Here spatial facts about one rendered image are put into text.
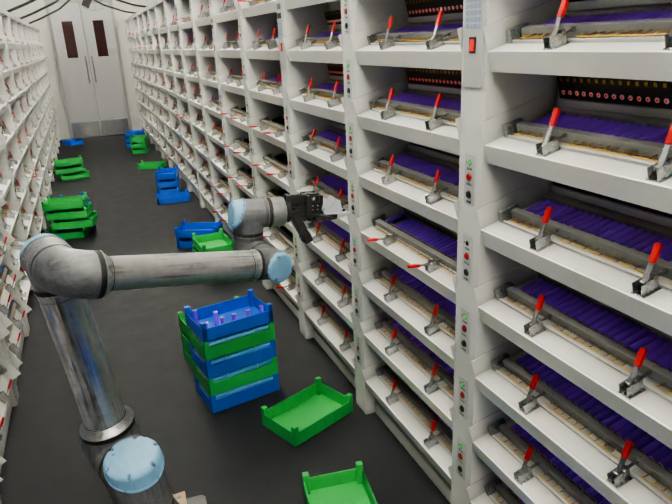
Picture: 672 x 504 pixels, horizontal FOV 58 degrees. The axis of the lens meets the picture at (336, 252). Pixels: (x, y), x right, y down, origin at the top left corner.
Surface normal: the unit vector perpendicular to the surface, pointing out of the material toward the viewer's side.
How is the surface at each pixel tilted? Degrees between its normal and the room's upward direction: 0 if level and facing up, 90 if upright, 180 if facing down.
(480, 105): 90
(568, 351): 15
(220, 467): 0
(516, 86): 90
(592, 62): 105
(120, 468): 8
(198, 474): 0
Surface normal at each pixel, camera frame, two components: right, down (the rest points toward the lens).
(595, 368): -0.29, -0.86
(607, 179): -0.88, 0.41
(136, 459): -0.03, -0.88
